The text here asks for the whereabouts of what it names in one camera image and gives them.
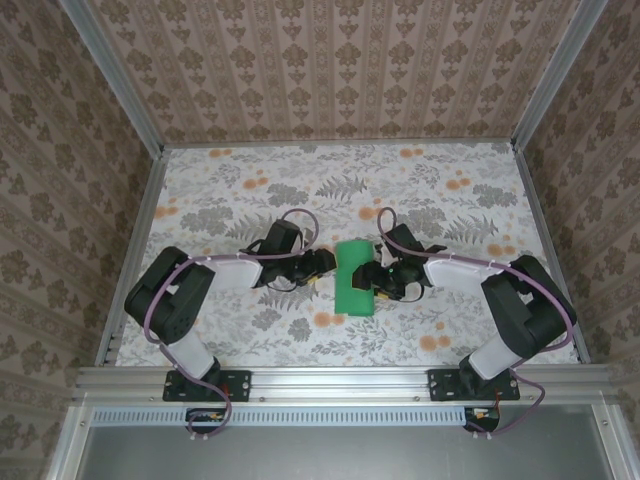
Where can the green cloth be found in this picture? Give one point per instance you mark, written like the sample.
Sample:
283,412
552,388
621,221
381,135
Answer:
350,302

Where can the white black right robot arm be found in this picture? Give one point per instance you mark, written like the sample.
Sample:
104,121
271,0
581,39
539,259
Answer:
450,275

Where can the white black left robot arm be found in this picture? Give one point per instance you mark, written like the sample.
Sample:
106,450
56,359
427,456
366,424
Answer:
235,275

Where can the floral table cover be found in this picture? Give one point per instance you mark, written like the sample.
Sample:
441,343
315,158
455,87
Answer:
350,345

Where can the grey metal panel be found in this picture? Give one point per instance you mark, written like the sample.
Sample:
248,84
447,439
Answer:
340,455

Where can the wide aluminium frame rail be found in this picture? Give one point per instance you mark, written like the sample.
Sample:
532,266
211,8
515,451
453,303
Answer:
340,382

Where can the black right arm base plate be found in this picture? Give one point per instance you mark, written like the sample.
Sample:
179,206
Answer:
442,385

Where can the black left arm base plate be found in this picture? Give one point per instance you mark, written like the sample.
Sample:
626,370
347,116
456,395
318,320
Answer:
240,385

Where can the aluminium table side rail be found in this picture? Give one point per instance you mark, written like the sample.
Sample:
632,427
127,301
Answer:
137,250
550,250

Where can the aluminium frame post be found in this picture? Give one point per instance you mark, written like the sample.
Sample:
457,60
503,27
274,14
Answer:
555,75
115,80

